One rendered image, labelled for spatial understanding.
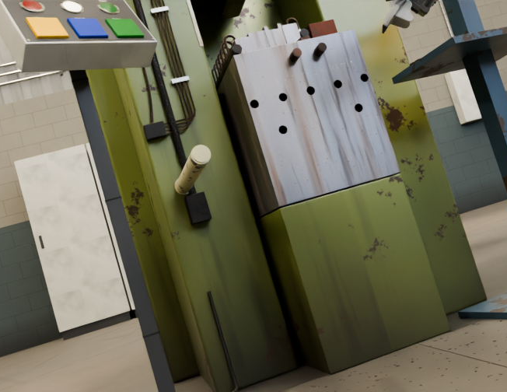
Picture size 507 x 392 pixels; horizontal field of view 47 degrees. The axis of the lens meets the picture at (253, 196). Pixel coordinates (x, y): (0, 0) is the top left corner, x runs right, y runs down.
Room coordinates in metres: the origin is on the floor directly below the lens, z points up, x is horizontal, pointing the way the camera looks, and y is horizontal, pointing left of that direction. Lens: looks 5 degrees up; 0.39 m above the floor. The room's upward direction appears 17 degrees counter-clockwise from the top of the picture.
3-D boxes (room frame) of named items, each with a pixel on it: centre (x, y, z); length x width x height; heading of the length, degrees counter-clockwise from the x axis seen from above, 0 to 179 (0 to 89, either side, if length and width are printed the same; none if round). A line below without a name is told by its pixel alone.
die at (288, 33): (1.90, -0.12, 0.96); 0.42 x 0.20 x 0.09; 14
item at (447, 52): (1.71, -0.75, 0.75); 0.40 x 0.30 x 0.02; 110
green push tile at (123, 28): (1.44, 0.19, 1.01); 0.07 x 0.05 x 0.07; 129
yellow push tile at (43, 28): (1.32, 0.35, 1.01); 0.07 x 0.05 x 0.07; 129
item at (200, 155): (1.53, 0.14, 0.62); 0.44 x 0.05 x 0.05; 14
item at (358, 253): (1.92, -0.18, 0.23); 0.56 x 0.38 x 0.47; 14
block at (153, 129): (1.73, 0.23, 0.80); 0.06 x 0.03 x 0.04; 104
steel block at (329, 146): (1.92, -0.18, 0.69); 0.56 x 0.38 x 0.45; 14
